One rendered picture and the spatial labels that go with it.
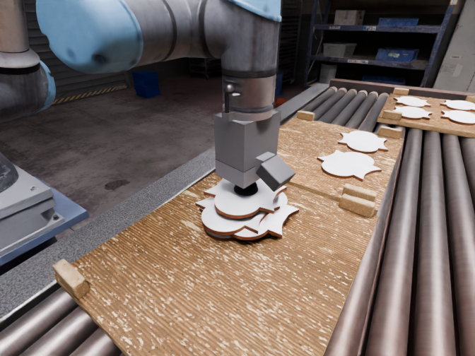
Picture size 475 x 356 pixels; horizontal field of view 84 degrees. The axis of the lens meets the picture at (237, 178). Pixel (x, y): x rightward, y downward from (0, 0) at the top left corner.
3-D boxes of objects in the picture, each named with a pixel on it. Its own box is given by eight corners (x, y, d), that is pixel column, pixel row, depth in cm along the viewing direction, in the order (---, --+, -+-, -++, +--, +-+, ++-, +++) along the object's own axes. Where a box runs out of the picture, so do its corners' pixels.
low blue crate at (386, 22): (377, 27, 382) (379, 18, 376) (378, 26, 411) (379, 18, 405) (416, 27, 364) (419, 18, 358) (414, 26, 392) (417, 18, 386)
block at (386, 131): (377, 135, 81) (379, 126, 79) (378, 133, 82) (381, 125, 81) (399, 140, 78) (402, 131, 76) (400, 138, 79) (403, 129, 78)
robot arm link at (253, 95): (287, 73, 37) (248, 82, 32) (283, 105, 39) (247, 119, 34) (246, 66, 41) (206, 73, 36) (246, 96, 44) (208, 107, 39)
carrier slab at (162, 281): (56, 282, 38) (52, 275, 38) (228, 168, 67) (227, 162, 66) (263, 503, 21) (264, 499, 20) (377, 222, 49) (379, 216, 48)
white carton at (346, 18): (333, 25, 429) (335, 9, 417) (341, 25, 445) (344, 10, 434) (353, 26, 407) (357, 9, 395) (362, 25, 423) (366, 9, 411)
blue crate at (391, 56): (374, 60, 411) (377, 48, 403) (382, 57, 435) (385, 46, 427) (410, 63, 383) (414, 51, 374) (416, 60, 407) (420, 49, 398)
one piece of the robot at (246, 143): (275, 107, 30) (266, 217, 39) (314, 92, 35) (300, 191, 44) (206, 89, 37) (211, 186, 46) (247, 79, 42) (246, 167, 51)
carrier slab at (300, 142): (228, 166, 68) (228, 160, 67) (294, 121, 96) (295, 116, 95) (375, 216, 51) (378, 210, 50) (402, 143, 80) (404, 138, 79)
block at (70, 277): (56, 278, 37) (49, 265, 36) (70, 269, 38) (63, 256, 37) (78, 301, 34) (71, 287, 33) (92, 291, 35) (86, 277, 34)
